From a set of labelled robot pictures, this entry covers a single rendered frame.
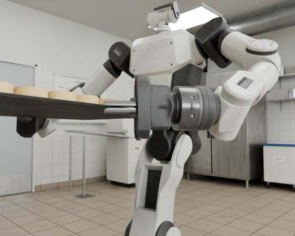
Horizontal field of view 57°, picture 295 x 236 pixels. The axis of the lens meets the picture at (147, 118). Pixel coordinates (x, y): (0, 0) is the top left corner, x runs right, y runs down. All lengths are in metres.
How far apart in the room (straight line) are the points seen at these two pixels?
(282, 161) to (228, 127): 4.45
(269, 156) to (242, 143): 0.49
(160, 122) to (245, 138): 4.46
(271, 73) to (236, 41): 0.22
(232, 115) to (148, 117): 0.17
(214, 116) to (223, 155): 4.63
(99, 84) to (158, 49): 0.35
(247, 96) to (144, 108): 0.19
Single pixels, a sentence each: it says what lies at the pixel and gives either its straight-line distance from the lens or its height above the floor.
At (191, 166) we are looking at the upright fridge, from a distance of 5.55.
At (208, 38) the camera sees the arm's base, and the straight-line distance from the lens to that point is 0.98.
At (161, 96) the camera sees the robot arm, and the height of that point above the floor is 1.02.
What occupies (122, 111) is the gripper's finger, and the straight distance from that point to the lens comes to 0.51.
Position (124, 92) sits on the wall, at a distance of 5.92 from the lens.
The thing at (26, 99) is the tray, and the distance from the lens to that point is 0.41.
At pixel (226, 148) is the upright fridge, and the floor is 0.68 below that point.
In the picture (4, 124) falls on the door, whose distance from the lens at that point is 4.69.
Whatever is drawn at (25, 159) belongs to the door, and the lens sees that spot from 4.83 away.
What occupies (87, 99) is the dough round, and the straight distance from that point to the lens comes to 0.51.
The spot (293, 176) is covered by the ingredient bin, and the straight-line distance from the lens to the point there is 5.01.
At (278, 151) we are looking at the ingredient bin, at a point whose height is 0.64.
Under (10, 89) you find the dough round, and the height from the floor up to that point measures 1.01.
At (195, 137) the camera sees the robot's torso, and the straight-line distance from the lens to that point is 1.18.
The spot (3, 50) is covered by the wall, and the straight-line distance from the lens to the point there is 4.81.
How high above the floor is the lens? 0.96
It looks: 3 degrees up
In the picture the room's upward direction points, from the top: straight up
